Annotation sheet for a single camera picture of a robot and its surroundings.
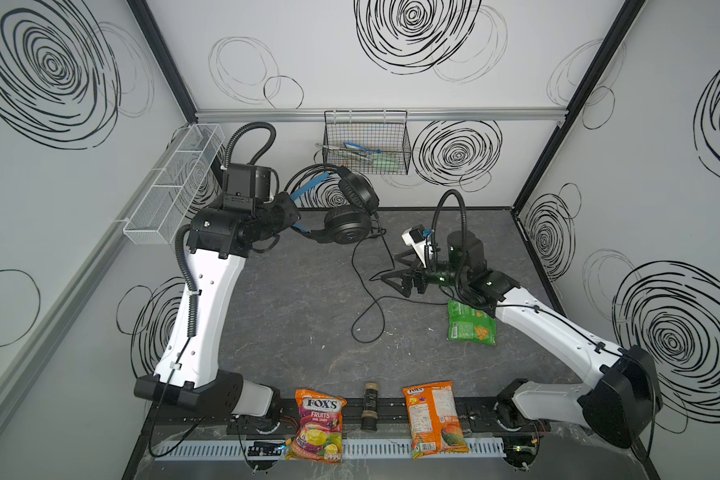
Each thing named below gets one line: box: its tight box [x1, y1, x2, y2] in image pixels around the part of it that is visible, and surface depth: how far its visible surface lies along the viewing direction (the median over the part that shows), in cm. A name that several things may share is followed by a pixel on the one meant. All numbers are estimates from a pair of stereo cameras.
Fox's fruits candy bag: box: [286, 389, 348, 464], surface depth 70 cm
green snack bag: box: [447, 300, 497, 346], surface depth 88 cm
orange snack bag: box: [402, 381, 470, 461], surface depth 73 cm
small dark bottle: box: [361, 382, 379, 431], surface depth 74 cm
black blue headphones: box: [288, 164, 379, 245], surface depth 60 cm
